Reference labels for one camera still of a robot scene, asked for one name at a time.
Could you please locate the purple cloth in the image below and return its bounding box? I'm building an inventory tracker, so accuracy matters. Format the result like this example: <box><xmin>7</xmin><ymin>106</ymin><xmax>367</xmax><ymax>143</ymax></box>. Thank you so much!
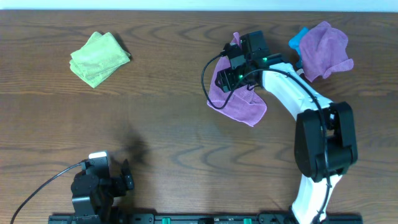
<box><xmin>206</xmin><ymin>32</ymin><xmax>268</xmax><ymax>128</ymax></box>
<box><xmin>299</xmin><ymin>21</ymin><xmax>354</xmax><ymax>82</ymax></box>

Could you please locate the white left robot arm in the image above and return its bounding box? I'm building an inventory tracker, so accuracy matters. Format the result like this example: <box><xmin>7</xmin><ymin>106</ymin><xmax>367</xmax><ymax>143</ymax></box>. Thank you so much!
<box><xmin>71</xmin><ymin>157</ymin><xmax>134</xmax><ymax>223</ymax></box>

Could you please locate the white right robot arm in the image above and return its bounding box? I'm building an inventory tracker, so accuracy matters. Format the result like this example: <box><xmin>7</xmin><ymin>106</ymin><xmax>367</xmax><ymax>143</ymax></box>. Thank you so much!
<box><xmin>207</xmin><ymin>53</ymin><xmax>363</xmax><ymax>223</ymax></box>

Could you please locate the white cloth label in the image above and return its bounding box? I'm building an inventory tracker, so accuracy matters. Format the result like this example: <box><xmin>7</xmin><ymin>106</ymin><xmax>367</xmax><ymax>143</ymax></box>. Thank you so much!
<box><xmin>296</xmin><ymin>68</ymin><xmax>304</xmax><ymax>75</ymax></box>

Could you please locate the blue cloth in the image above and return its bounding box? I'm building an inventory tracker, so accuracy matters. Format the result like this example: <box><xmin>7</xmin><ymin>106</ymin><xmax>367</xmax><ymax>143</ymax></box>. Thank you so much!
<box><xmin>289</xmin><ymin>27</ymin><xmax>309</xmax><ymax>68</ymax></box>

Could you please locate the crumpled purple cloth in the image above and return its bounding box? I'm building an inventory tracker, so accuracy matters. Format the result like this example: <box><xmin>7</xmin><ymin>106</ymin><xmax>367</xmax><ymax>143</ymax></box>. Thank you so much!
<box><xmin>299</xmin><ymin>21</ymin><xmax>354</xmax><ymax>82</ymax></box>

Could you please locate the folded green cloth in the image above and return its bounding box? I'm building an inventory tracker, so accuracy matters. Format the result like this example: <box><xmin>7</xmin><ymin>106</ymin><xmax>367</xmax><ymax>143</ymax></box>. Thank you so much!
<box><xmin>70</xmin><ymin>32</ymin><xmax>131</xmax><ymax>88</ymax></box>

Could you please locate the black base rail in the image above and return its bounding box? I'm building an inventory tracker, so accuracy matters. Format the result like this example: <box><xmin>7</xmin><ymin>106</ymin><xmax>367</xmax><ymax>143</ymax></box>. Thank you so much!
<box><xmin>48</xmin><ymin>212</ymin><xmax>363</xmax><ymax>224</ymax></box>

